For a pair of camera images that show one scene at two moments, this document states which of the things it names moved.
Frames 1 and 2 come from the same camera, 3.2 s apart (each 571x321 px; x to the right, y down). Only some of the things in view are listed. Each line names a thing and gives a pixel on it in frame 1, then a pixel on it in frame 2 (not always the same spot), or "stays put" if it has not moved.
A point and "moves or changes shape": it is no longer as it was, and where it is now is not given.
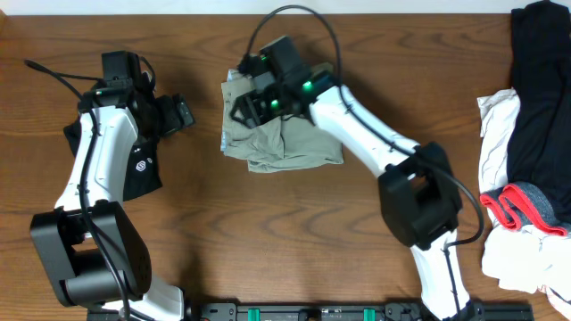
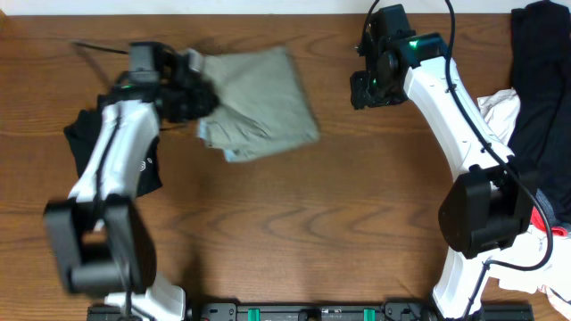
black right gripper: (254, 108) → (361, 95)
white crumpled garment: (524, 259) stays put
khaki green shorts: (282, 144) moves or changes shape
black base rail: (401, 310) stays put
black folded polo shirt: (143, 174) stays put
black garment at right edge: (541, 150) stays put
